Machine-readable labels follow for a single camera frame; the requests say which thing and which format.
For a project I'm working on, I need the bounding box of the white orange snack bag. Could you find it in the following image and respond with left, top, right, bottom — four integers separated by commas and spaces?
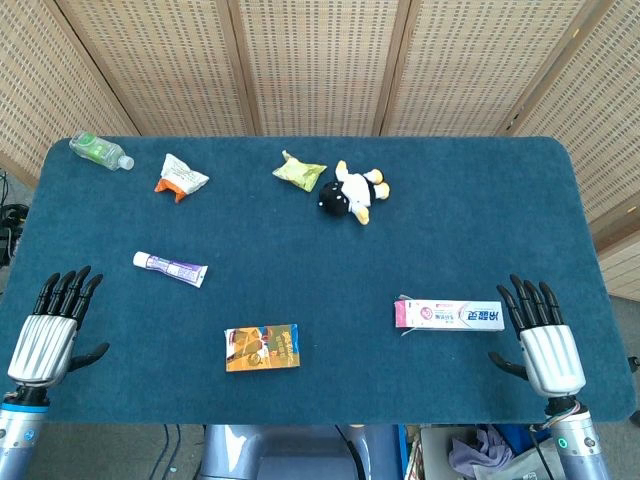
153, 152, 210, 204

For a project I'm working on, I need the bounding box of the grey-blue robot torso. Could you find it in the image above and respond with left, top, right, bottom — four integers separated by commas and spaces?
198, 423, 404, 480

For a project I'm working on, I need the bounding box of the purple white toothpaste tube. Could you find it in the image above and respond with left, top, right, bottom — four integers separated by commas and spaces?
132, 250, 209, 289

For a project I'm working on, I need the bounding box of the black white plush toy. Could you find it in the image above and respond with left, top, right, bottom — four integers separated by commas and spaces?
317, 159, 392, 227

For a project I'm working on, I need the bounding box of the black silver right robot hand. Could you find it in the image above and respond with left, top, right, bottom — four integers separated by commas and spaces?
488, 273, 587, 400

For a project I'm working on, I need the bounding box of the clear bottle with green label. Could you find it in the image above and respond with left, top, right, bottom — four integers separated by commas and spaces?
68, 131, 135, 172

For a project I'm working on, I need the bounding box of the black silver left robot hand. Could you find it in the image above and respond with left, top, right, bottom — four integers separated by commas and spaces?
6, 265, 111, 390

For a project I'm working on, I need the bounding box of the orange snack packet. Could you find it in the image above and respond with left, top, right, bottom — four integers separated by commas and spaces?
223, 323, 302, 374

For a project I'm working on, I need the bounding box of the purple cloth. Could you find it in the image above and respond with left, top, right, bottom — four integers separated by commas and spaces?
448, 425, 514, 474

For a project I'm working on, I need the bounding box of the yellow-green snack bag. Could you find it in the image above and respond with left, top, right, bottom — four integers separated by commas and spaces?
272, 149, 328, 192

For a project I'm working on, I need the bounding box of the blue table mat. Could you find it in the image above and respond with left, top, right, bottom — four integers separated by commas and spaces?
0, 135, 637, 426

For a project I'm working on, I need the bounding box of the black equipment with cables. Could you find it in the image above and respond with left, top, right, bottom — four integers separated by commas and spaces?
0, 169, 30, 267

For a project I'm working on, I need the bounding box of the wooden rattan folding screen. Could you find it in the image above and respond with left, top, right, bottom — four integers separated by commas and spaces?
0, 0, 640, 301

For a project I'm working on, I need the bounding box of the black floor cable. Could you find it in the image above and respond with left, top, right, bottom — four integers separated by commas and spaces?
149, 424, 184, 480

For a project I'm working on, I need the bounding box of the white pink toothpaste box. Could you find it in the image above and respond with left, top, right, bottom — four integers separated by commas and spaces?
393, 294, 506, 337

